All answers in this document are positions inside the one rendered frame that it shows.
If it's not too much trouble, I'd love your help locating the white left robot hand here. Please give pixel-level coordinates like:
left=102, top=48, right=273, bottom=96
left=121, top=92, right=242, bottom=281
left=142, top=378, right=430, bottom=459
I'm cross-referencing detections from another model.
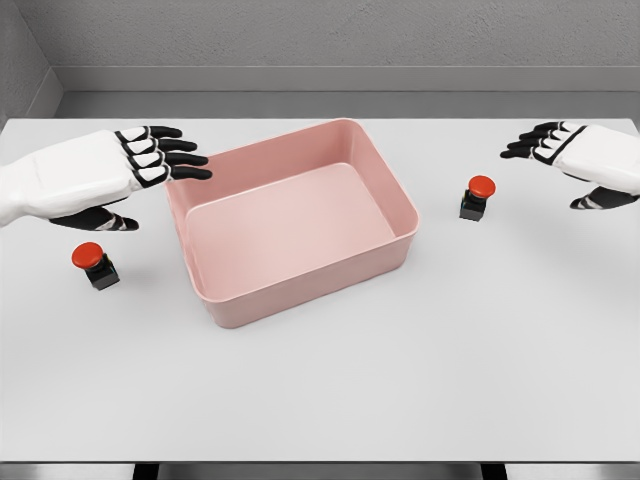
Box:
left=9, top=125, right=214, bottom=233

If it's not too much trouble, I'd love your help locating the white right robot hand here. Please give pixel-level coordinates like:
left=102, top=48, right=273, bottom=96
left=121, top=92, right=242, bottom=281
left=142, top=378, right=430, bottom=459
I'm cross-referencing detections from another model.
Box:
left=499, top=121, right=640, bottom=212

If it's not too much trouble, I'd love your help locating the pink rectangular plastic basket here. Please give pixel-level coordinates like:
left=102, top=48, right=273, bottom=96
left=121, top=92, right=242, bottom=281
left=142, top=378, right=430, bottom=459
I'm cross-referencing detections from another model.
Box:
left=164, top=117, right=420, bottom=330

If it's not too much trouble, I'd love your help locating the red button industrial switch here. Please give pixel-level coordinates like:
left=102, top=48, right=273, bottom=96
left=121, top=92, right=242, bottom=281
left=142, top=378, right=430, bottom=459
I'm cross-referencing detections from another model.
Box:
left=70, top=241, right=122, bottom=292
left=458, top=174, right=498, bottom=222

